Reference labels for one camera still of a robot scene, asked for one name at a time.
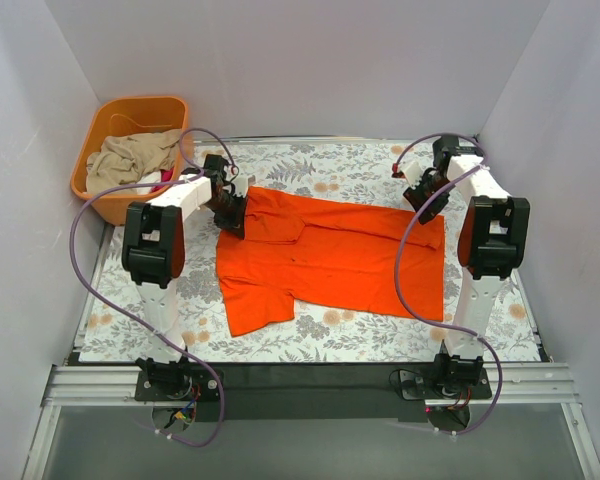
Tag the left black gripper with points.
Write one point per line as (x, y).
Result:
(231, 211)

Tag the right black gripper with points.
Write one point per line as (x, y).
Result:
(425, 195)

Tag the orange t shirt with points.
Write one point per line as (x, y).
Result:
(340, 255)

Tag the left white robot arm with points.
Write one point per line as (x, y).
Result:
(153, 254)

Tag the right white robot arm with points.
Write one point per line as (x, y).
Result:
(490, 247)

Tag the pink garment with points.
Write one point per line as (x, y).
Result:
(167, 177)

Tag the white garment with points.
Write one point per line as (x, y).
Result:
(149, 183)

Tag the beige t shirt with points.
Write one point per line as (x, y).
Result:
(124, 160)

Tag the orange plastic basket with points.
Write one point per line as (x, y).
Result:
(122, 117)

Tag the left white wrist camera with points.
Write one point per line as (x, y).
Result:
(239, 183)

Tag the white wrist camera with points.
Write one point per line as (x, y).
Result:
(410, 171)
(239, 183)

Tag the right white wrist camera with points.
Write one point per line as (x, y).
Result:
(410, 171)

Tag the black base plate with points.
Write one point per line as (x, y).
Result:
(299, 391)

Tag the aluminium frame rail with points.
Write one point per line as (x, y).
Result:
(522, 382)

